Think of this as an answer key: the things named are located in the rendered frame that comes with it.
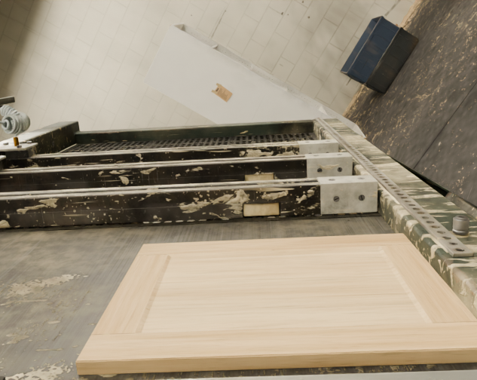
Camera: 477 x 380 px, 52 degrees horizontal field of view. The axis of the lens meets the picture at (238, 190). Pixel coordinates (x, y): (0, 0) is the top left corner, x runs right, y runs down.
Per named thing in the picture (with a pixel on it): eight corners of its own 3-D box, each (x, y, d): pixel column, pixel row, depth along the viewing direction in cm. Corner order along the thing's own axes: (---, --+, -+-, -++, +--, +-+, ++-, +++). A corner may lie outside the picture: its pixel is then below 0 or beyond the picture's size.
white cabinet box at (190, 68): (367, 138, 456) (170, 24, 434) (332, 189, 475) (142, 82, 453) (356, 124, 513) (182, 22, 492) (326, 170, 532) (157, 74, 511)
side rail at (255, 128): (313, 145, 227) (313, 121, 224) (77, 157, 231) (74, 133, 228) (311, 142, 234) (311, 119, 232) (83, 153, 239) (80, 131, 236)
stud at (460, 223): (471, 236, 80) (472, 219, 79) (455, 237, 80) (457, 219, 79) (464, 231, 82) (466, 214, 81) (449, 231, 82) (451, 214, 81)
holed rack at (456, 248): (473, 256, 72) (474, 252, 72) (453, 257, 72) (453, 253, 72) (321, 118, 231) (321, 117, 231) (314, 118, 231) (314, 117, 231)
